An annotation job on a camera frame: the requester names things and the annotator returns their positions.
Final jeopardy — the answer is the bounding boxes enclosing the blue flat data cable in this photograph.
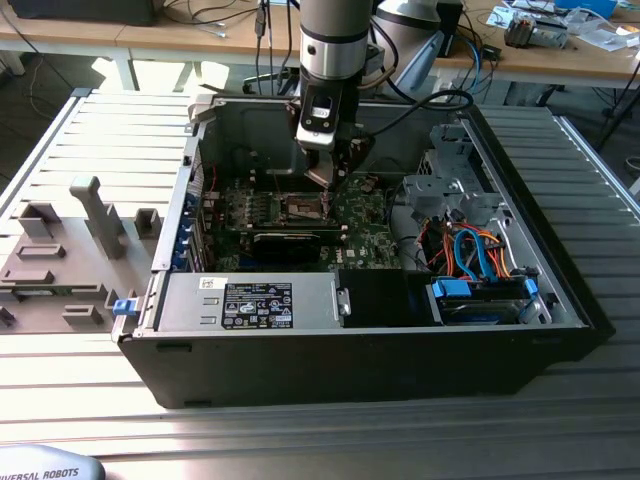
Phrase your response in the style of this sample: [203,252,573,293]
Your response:
[451,226,495,284]

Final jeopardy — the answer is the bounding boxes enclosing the black equipment box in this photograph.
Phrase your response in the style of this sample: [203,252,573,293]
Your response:
[8,0,157,27]

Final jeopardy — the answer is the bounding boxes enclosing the green motherboard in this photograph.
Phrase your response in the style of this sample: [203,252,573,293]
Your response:
[202,172,404,274]

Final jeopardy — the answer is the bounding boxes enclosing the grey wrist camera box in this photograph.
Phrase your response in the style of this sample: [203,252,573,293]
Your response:
[363,43,387,81]

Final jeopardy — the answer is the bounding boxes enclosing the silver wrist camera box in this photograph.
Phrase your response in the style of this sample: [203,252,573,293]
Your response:
[294,83,347,151]

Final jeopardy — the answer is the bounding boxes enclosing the silver CPU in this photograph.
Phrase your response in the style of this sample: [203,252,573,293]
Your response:
[303,149,335,190]

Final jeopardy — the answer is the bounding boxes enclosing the pale blue teach pendant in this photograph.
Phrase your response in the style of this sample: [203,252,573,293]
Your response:
[0,443,108,480]

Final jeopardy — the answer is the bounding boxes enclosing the hard disk in blue carrier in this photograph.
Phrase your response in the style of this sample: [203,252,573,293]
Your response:
[428,277,540,326]

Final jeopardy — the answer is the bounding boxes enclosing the grey power supply unit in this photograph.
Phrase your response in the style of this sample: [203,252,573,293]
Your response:
[154,272,346,332]

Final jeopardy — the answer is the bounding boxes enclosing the long wooden desk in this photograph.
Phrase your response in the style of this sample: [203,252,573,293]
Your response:
[0,0,640,91]

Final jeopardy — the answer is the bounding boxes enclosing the silver metal drive cage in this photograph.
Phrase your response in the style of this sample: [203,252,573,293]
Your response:
[402,122,507,226]

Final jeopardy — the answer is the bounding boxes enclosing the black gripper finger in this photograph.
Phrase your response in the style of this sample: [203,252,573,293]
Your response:
[285,98,302,139]
[326,135,378,191]

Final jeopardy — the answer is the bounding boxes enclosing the grey parts rack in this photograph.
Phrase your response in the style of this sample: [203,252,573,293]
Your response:
[0,174,166,337]

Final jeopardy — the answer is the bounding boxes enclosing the blue cardboard box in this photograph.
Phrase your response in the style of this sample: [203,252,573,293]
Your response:
[554,0,619,19]

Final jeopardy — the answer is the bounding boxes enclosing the CPU cooler heat sink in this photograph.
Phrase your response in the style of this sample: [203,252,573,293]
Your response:
[503,13,570,50]

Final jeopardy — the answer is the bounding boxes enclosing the CPU socket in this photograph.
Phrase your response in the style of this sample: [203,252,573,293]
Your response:
[277,191,334,225]

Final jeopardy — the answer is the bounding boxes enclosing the orange power wire bundle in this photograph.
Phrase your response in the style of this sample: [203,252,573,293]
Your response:
[418,219,512,279]

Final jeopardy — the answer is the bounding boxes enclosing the black and grey PC case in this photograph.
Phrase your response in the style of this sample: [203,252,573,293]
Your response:
[110,92,617,411]

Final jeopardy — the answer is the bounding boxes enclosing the black upright box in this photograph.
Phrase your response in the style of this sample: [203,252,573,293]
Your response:
[436,1,465,57]

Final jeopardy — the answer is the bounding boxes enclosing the black camera cable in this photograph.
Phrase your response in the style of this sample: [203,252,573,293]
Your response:
[370,89,476,137]

